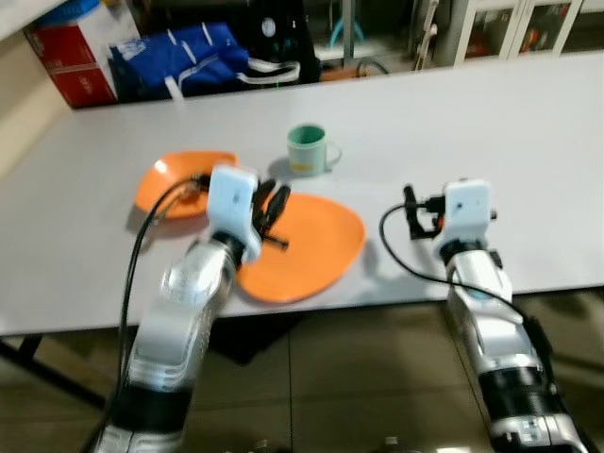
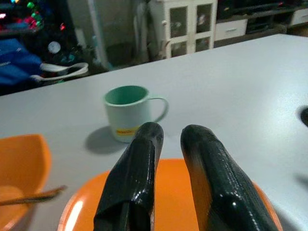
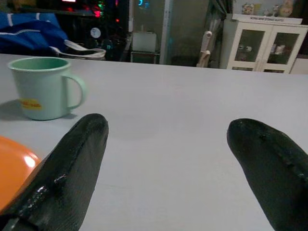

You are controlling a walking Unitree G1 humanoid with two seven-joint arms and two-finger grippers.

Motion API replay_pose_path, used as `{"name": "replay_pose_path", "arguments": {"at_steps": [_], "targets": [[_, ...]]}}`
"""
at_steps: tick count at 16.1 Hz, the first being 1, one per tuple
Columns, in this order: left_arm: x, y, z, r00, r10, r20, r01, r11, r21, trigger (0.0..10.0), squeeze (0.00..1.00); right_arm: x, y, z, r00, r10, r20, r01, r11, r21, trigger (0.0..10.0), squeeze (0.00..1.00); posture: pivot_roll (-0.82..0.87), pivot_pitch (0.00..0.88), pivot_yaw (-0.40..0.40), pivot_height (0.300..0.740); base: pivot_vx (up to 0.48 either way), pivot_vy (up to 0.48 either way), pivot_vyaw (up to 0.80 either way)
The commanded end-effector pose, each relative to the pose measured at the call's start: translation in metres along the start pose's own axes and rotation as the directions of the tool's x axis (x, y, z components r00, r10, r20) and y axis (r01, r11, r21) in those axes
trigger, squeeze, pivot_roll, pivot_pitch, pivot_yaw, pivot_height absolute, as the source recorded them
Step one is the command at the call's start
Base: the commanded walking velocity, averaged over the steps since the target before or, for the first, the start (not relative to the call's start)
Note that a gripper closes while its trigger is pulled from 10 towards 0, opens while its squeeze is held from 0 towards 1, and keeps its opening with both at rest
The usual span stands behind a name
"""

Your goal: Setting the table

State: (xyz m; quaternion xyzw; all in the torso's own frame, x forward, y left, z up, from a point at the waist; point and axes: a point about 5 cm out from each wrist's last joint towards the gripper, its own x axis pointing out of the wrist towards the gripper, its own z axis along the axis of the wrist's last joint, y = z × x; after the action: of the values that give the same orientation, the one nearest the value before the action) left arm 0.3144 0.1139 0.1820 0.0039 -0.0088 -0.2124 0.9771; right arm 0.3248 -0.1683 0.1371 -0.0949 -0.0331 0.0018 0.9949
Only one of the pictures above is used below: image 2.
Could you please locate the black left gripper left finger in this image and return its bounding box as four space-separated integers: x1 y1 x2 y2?
94 121 165 231

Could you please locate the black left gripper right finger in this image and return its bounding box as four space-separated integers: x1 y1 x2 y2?
180 124 281 231

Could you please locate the orange plastic plate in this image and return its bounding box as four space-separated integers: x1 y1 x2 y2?
57 158 283 231

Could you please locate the pale green plastic mug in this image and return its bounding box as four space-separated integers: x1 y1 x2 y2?
103 85 169 143

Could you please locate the silver metal spoon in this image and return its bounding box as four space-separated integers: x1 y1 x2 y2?
0 184 67 207

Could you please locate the orange square plastic bowl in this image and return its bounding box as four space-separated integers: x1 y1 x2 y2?
0 134 52 231

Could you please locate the white drawer unit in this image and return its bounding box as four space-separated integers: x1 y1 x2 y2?
215 18 248 41
290 9 308 26

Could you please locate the white round ornament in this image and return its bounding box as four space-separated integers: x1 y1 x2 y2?
47 41 61 54

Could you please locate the white glass door cabinet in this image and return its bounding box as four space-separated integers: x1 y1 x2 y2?
154 0 218 60

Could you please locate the blue fabric bag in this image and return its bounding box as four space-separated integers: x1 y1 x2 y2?
0 38 43 89

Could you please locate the Christmas tree with coloured baubles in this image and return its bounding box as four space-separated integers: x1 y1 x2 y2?
0 0 73 61

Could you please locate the white bag strap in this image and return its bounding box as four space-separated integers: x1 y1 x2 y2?
30 62 89 82

